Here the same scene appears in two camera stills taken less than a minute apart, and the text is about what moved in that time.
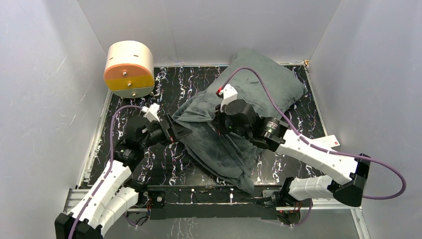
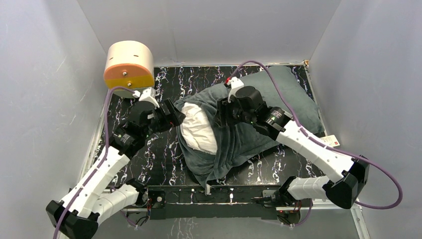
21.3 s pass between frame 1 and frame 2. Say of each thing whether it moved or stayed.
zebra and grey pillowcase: moved
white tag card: stayed
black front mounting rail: stayed
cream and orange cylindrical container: stayed
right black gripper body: moved
